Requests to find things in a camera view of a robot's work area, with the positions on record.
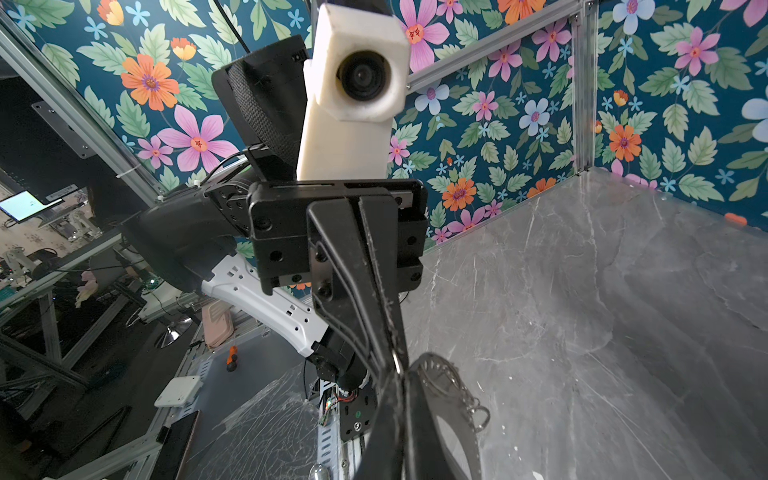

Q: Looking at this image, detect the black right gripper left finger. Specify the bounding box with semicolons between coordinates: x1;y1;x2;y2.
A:
354;370;407;480

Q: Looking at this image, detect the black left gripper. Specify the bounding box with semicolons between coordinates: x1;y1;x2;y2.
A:
248;180;428;378

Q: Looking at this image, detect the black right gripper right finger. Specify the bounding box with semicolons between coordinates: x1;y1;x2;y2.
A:
404;372;461;479

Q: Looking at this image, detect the large keyring with red grip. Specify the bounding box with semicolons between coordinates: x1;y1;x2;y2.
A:
412;352;491;480

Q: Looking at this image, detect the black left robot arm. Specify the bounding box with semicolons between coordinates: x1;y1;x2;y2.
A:
120;36;428;390

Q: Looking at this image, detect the metal spoon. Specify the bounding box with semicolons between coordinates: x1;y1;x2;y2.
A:
308;463;331;480

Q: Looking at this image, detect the white flat box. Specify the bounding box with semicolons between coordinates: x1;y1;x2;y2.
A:
154;375;203;409

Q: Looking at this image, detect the aluminium left diagonal bar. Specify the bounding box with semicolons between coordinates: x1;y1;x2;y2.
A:
1;13;166;206

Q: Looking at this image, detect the black left camera cable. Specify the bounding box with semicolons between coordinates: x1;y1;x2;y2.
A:
211;0;253;55

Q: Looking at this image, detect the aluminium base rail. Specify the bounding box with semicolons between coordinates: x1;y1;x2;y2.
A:
67;358;364;479

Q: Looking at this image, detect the aluminium frame post back left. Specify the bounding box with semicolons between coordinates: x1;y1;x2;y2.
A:
572;1;599;175

